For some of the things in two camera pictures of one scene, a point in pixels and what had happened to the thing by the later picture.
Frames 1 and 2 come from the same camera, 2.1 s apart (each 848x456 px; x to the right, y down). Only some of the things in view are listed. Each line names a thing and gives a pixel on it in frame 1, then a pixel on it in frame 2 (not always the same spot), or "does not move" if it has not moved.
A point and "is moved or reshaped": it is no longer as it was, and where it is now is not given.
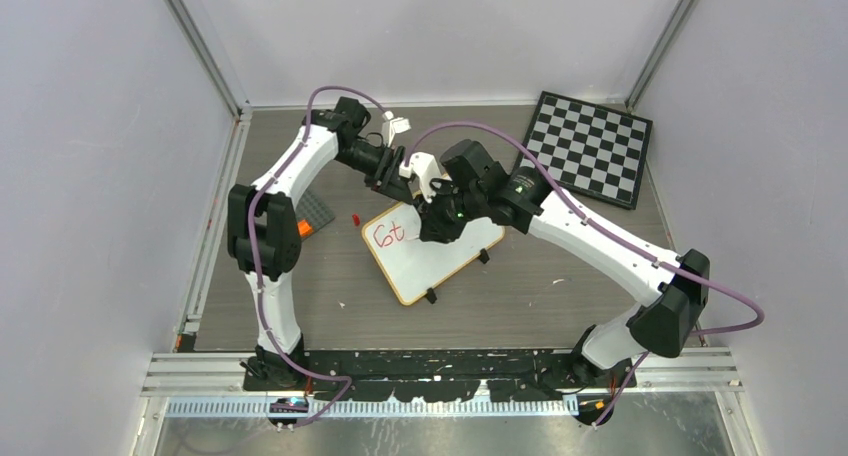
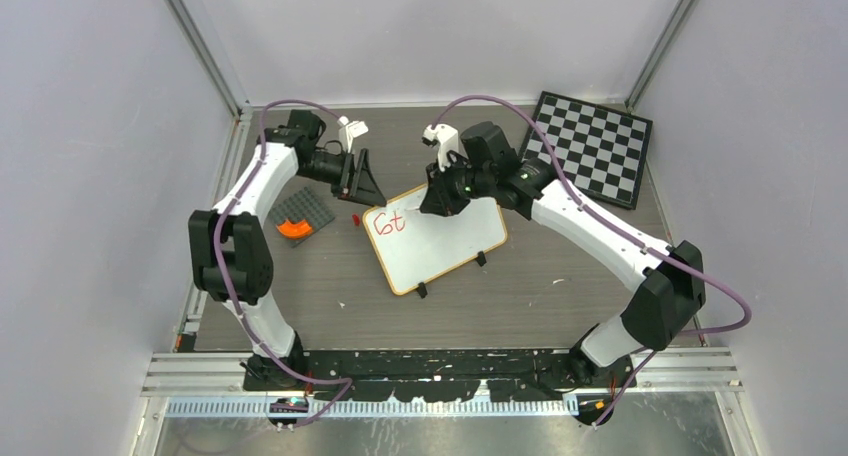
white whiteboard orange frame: [412, 266] is moved or reshaped
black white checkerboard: [589, 148] does not move
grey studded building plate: [313, 210] does not move
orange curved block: [304, 228] does not move
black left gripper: [386, 177] -> [365, 188]
